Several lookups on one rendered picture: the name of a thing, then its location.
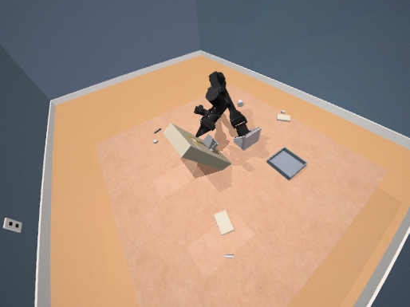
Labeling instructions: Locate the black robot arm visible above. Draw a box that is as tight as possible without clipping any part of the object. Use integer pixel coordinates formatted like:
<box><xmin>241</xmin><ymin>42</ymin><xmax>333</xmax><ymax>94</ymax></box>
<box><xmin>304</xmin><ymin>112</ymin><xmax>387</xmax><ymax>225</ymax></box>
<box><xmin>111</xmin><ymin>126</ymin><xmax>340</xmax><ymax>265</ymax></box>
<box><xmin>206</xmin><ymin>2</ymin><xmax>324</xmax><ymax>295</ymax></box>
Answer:
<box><xmin>194</xmin><ymin>71</ymin><xmax>251</xmax><ymax>137</ymax></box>

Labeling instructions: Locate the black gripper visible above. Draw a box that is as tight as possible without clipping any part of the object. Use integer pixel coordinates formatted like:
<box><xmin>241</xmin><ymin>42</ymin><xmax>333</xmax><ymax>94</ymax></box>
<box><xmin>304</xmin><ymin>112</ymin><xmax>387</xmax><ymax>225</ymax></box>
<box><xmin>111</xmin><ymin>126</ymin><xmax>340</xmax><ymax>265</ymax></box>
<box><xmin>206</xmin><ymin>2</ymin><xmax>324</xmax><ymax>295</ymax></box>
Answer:
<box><xmin>195</xmin><ymin>106</ymin><xmax>222</xmax><ymax>138</ymax></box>

